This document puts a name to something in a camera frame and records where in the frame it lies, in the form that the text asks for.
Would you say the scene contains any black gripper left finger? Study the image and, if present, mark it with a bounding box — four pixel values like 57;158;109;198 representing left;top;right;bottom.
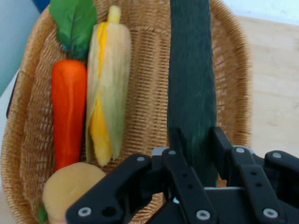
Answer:
66;127;218;224

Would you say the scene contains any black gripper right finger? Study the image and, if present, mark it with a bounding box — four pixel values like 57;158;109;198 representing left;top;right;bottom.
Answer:
210;126;299;224

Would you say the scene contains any dark green toy cucumber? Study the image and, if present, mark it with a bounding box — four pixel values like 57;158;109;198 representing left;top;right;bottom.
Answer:
166;0;220;188

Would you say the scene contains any toy peach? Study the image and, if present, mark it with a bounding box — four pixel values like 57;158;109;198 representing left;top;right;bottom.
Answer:
38;162;107;224

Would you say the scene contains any toy carrot with green leaf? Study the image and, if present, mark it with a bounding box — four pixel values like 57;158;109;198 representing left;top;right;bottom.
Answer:
48;0;98;173

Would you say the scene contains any bamboo cutting board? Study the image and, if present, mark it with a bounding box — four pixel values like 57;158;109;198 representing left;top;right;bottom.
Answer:
216;14;299;160

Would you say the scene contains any toy corn cob with husk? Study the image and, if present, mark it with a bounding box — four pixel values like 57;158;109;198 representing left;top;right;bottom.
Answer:
85;5;132;167

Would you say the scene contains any dark blue foam piece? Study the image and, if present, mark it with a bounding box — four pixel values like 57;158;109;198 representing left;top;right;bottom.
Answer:
32;0;51;14

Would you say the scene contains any woven wicker basket with handles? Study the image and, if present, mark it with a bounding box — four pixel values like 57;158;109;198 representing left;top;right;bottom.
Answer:
0;0;255;224

